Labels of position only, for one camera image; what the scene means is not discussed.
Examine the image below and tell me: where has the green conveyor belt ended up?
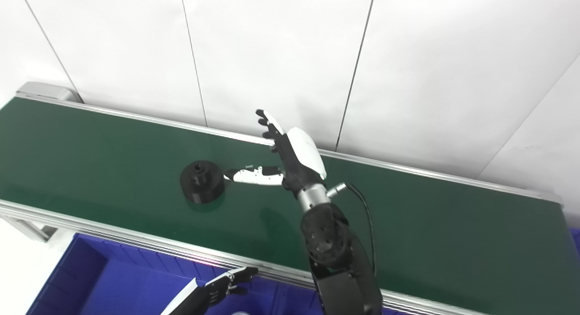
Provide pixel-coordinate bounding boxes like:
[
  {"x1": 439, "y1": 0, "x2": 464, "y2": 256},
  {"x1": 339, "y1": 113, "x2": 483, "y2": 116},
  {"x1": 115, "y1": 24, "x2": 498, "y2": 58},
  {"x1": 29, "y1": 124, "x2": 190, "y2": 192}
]
[{"x1": 0, "y1": 82, "x2": 580, "y2": 315}]

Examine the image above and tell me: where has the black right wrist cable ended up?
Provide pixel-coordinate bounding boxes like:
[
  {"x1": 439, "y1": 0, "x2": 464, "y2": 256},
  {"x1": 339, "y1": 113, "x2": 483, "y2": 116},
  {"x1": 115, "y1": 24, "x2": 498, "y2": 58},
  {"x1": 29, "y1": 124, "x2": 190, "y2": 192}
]
[{"x1": 327, "y1": 182, "x2": 377, "y2": 279}]

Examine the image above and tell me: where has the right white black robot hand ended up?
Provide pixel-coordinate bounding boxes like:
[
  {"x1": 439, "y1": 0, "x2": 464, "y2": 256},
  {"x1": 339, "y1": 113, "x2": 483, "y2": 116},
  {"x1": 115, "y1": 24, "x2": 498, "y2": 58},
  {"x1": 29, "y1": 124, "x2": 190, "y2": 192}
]
[{"x1": 224, "y1": 109, "x2": 328, "y2": 200}]

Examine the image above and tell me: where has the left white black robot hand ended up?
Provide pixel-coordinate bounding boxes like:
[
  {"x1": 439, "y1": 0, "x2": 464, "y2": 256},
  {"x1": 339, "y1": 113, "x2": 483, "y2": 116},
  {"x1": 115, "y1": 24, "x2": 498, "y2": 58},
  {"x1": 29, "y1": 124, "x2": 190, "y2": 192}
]
[{"x1": 161, "y1": 267, "x2": 259, "y2": 315}]

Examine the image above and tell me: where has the black round flanged part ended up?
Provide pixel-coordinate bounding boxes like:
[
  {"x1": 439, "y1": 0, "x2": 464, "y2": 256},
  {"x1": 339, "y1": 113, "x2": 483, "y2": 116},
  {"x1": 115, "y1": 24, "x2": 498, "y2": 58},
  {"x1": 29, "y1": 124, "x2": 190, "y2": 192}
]
[{"x1": 179, "y1": 160, "x2": 225, "y2": 204}]

